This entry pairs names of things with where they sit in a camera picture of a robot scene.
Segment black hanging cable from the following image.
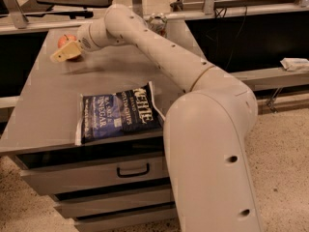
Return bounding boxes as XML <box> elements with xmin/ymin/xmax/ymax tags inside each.
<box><xmin>221</xmin><ymin>5</ymin><xmax>249</xmax><ymax>72</ymax></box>

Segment black drawer handle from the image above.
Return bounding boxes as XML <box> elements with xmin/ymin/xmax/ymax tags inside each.
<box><xmin>116</xmin><ymin>163</ymin><xmax>151</xmax><ymax>179</ymax></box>

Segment red apple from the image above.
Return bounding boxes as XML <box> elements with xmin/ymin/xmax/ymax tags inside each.
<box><xmin>57</xmin><ymin>34</ymin><xmax>76</xmax><ymax>48</ymax></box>

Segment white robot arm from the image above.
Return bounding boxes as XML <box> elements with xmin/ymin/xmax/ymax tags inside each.
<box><xmin>51</xmin><ymin>5</ymin><xmax>264</xmax><ymax>232</ymax></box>

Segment metal railing frame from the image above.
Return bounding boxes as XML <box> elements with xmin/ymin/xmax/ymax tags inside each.
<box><xmin>0</xmin><ymin>0</ymin><xmax>308</xmax><ymax>35</ymax></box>

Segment blue kettle chips bag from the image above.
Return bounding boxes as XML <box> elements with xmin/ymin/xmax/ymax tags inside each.
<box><xmin>75</xmin><ymin>81</ymin><xmax>165</xmax><ymax>145</ymax></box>

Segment white crumpled cloth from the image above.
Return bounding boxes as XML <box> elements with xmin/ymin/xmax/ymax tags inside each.
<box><xmin>280</xmin><ymin>58</ymin><xmax>309</xmax><ymax>72</ymax></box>

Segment grey drawer cabinet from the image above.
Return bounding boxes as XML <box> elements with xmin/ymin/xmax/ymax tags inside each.
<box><xmin>1</xmin><ymin>29</ymin><xmax>183</xmax><ymax>232</ymax></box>

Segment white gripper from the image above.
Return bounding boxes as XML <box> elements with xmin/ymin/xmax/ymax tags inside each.
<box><xmin>50</xmin><ymin>18</ymin><xmax>117</xmax><ymax>63</ymax></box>

